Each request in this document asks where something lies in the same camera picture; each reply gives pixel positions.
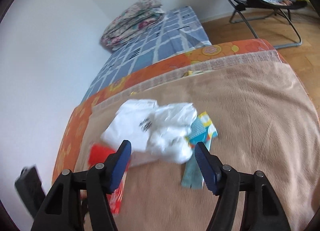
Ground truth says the beige fleece blanket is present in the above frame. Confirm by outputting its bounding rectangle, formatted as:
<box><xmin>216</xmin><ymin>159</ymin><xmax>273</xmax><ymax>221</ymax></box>
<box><xmin>75</xmin><ymin>50</ymin><xmax>320</xmax><ymax>231</ymax></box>

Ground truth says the orange floral bed sheet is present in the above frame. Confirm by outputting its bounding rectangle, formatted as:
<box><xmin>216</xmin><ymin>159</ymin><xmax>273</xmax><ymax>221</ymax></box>
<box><xmin>52</xmin><ymin>39</ymin><xmax>285</xmax><ymax>180</ymax></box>

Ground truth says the blue checked mattress cover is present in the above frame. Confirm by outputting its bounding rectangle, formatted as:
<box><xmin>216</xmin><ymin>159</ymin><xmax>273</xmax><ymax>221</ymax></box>
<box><xmin>82</xmin><ymin>6</ymin><xmax>211</xmax><ymax>101</ymax></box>

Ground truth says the red and white box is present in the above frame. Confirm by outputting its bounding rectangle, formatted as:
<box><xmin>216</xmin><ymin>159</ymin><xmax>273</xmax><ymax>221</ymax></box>
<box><xmin>88</xmin><ymin>141</ymin><xmax>131</xmax><ymax>216</ymax></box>

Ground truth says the black folding chair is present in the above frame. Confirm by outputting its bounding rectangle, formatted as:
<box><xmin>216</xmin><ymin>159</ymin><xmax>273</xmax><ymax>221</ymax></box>
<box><xmin>227</xmin><ymin>0</ymin><xmax>308</xmax><ymax>49</ymax></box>

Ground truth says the white paper bag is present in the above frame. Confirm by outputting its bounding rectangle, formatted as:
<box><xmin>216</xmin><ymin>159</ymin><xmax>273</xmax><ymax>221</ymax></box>
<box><xmin>100</xmin><ymin>99</ymin><xmax>159</xmax><ymax>152</ymax></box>

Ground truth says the light blue sachet pack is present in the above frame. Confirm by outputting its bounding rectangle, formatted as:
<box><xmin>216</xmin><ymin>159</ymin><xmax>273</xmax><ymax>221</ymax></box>
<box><xmin>181</xmin><ymin>112</ymin><xmax>218</xmax><ymax>189</ymax></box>

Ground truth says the folded floral quilt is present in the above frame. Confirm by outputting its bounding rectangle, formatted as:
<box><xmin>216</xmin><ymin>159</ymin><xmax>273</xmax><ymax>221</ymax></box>
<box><xmin>100</xmin><ymin>0</ymin><xmax>165</xmax><ymax>50</ymax></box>

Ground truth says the white tissue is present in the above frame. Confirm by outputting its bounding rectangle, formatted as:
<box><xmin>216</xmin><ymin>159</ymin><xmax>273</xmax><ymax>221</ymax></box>
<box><xmin>146</xmin><ymin>102</ymin><xmax>197</xmax><ymax>164</ymax></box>

